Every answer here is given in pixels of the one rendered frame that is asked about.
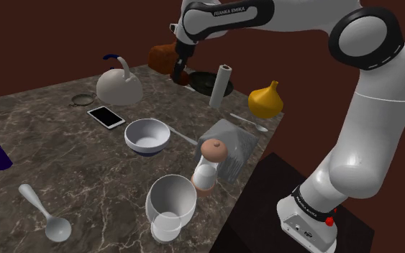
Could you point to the grey box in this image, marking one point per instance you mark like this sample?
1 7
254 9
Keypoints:
235 143

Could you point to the silver knife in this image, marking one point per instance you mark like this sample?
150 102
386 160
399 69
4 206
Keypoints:
181 133

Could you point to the wooden hourglass with white glass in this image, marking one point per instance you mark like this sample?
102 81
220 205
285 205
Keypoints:
209 168

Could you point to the white bowl with blue base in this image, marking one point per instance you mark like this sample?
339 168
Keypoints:
147 135

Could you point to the red round object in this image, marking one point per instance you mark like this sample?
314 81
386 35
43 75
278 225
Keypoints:
184 77

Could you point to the silver spoon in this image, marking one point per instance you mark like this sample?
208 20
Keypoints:
249 122

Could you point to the white ladle spoon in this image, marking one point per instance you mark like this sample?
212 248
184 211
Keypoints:
53 224

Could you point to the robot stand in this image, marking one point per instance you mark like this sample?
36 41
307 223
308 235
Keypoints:
279 196

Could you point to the black frying pan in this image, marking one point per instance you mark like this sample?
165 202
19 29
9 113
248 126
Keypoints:
204 83

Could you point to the brown bread loaf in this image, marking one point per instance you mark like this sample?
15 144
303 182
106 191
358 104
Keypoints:
162 58

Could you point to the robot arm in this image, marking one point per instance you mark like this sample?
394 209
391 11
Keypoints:
374 105

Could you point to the white paper towel roll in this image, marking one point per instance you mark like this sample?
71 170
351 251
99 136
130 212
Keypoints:
219 87

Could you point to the yellow onion-shaped vase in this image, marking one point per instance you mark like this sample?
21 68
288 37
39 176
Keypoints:
266 101

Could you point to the large white cup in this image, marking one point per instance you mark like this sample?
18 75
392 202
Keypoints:
170 203

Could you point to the white smartphone with black screen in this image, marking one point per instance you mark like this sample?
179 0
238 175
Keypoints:
106 117

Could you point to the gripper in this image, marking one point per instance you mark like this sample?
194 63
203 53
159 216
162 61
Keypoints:
181 56

